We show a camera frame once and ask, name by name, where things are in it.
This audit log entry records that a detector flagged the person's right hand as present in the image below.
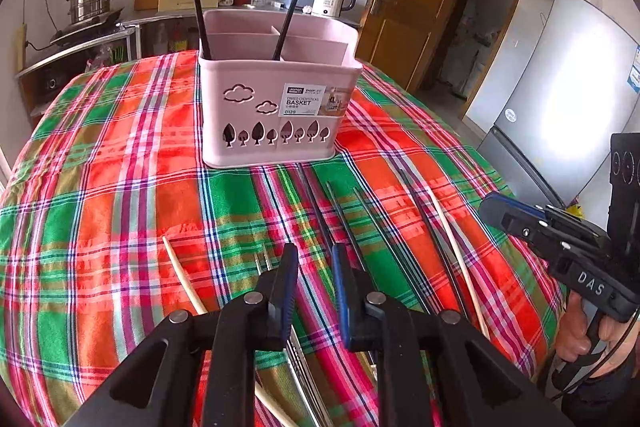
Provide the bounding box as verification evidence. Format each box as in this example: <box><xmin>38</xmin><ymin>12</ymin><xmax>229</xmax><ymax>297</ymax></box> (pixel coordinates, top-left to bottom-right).
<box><xmin>553</xmin><ymin>289</ymin><xmax>640</xmax><ymax>377</ymax></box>

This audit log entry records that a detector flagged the wooden chopstick left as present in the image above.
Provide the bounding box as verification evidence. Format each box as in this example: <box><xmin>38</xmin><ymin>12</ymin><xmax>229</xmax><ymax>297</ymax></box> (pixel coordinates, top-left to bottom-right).
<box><xmin>163</xmin><ymin>239</ymin><xmax>298</xmax><ymax>426</ymax></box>

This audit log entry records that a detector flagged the wooden chopstick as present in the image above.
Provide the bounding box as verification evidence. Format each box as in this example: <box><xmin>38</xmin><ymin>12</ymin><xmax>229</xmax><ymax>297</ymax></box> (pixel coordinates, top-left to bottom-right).
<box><xmin>163</xmin><ymin>239</ymin><xmax>298</xmax><ymax>426</ymax></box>
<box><xmin>426</xmin><ymin>185</ymin><xmax>490</xmax><ymax>340</ymax></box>

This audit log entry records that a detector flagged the black chopstick on table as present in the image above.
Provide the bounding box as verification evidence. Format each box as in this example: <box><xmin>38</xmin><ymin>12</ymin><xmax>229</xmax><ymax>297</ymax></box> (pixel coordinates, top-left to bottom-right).
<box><xmin>399</xmin><ymin>170</ymin><xmax>470</xmax><ymax>319</ymax></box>

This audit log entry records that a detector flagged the wooden chopstick right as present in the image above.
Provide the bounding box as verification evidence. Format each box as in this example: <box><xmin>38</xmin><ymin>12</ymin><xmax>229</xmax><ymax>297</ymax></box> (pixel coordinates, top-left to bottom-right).
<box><xmin>426</xmin><ymin>185</ymin><xmax>490</xmax><ymax>340</ymax></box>

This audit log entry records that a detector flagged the red green plaid tablecloth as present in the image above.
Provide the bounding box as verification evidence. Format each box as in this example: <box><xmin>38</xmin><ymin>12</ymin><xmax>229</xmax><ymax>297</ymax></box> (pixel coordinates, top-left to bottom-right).
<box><xmin>1</xmin><ymin>52</ymin><xmax>563</xmax><ymax>426</ymax></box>

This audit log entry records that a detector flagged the silver refrigerator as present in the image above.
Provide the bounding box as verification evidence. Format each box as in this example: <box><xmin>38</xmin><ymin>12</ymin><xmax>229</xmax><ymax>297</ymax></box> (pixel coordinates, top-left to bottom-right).
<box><xmin>480</xmin><ymin>0</ymin><xmax>639</xmax><ymax>227</ymax></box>

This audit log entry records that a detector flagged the pink plastic utensil basket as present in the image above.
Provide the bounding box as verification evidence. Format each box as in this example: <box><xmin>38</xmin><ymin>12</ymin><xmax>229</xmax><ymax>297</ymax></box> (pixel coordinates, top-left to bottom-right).
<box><xmin>198</xmin><ymin>9</ymin><xmax>362</xmax><ymax>168</ymax></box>

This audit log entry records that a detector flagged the low side shelf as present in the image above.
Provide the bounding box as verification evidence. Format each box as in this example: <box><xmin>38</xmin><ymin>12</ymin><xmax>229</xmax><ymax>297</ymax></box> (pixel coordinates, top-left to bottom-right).
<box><xmin>15</xmin><ymin>26</ymin><xmax>140</xmax><ymax>128</ymax></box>

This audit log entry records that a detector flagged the black induction cooker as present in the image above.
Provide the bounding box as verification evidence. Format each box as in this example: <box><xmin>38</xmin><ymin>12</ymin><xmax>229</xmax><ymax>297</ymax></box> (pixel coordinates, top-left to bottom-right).
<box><xmin>50</xmin><ymin>9</ymin><xmax>122</xmax><ymax>46</ymax></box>

